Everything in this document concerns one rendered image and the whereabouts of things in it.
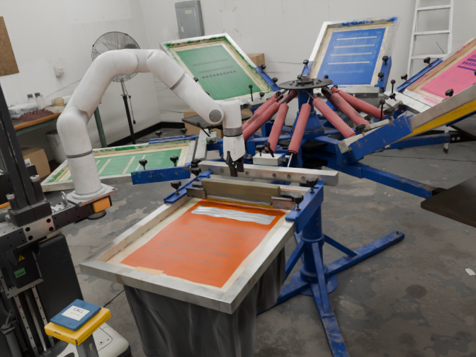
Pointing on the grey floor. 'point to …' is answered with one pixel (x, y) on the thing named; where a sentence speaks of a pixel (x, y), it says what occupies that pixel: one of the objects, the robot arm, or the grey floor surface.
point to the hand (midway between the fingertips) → (236, 169)
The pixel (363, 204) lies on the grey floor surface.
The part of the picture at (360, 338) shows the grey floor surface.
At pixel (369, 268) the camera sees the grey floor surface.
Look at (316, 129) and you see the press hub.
